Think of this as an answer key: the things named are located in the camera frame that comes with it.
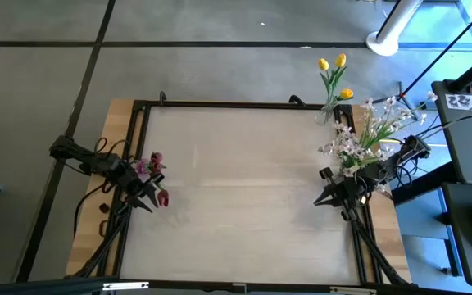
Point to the black tripod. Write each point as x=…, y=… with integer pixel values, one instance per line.
x=445, y=53

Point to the black table clamp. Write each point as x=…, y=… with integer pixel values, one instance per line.
x=162, y=97
x=297, y=99

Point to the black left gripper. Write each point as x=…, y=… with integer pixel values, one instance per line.
x=135, y=184

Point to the slim clear glass vase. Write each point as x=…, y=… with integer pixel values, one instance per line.
x=325, y=114

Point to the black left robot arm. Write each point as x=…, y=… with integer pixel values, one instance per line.
x=88, y=162

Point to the grey side desk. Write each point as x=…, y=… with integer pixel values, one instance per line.
x=465, y=143

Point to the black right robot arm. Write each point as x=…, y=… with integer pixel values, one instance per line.
x=400, y=160

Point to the silver frame bracket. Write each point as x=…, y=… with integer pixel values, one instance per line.
x=125, y=285
x=352, y=291

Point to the pinkish white flower spray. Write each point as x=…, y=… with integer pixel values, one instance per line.
x=344, y=143

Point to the black aluminium table frame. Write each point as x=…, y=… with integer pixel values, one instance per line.
x=240, y=105

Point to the yellow artificial tulip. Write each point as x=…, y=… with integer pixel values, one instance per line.
x=346, y=93
x=323, y=64
x=341, y=60

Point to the purple glass vase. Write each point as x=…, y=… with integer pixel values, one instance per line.
x=142, y=167

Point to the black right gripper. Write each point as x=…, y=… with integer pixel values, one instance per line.
x=350, y=192

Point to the white pole round base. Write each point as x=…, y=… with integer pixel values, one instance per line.
x=383, y=43

